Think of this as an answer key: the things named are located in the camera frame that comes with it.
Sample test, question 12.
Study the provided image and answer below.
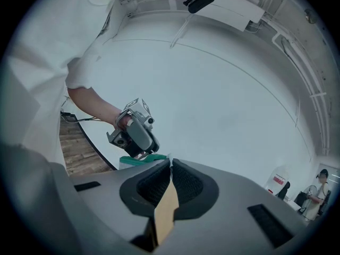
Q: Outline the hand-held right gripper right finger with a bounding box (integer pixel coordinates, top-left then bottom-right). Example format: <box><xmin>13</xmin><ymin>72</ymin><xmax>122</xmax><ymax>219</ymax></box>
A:
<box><xmin>158</xmin><ymin>158</ymin><xmax>317</xmax><ymax>255</ymax></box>

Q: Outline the black head-mounted camera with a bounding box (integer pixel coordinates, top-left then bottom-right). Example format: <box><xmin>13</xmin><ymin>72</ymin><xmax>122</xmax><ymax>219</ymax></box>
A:
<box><xmin>182</xmin><ymin>0</ymin><xmax>216</xmax><ymax>14</ymax></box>

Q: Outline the person's left forearm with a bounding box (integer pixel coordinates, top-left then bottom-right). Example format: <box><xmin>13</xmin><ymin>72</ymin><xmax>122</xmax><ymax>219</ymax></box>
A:
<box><xmin>67</xmin><ymin>86</ymin><xmax>125</xmax><ymax>129</ymax></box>

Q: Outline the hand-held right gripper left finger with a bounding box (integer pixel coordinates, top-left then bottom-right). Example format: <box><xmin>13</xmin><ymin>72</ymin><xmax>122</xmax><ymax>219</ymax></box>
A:
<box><xmin>50</xmin><ymin>158</ymin><xmax>173</xmax><ymax>255</ymax></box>

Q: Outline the black draped office chair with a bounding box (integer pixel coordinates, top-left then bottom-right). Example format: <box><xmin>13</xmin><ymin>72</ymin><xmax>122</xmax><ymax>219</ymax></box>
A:
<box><xmin>276</xmin><ymin>181</ymin><xmax>292</xmax><ymax>200</ymax></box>

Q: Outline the person's white T-shirt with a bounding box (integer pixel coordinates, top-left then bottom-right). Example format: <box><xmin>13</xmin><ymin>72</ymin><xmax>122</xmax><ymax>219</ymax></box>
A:
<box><xmin>5</xmin><ymin>0</ymin><xmax>129</xmax><ymax>169</ymax></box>

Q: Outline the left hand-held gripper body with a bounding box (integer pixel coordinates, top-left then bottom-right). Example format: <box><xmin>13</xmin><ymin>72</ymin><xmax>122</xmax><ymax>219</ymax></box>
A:
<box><xmin>106</xmin><ymin>97</ymin><xmax>156</xmax><ymax>148</ymax></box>

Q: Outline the light blue cloth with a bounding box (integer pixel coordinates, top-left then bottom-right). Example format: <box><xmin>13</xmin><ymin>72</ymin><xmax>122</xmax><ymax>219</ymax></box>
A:
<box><xmin>119</xmin><ymin>152</ymin><xmax>175</xmax><ymax>181</ymax></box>

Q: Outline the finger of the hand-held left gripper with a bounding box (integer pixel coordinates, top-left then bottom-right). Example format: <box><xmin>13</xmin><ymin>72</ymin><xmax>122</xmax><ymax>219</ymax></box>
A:
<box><xmin>124</xmin><ymin>121</ymin><xmax>161</xmax><ymax>157</ymax></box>

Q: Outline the person's left hand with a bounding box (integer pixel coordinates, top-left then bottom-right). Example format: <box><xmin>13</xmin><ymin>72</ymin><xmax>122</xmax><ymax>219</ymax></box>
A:
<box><xmin>117</xmin><ymin>114</ymin><xmax>133</xmax><ymax>131</ymax></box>

